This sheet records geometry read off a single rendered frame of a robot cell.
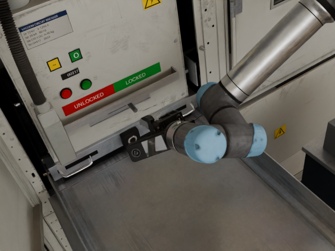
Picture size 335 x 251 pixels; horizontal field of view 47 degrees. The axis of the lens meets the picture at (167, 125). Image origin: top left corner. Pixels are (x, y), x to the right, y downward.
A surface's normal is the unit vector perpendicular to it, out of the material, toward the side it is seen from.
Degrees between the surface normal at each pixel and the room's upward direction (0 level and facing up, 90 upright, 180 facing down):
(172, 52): 90
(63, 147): 90
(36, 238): 0
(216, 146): 60
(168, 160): 0
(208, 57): 90
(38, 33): 90
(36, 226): 0
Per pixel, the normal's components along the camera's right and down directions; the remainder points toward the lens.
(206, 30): 0.52, 0.54
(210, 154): 0.39, 0.11
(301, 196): -0.85, 0.44
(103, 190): -0.14, -0.72
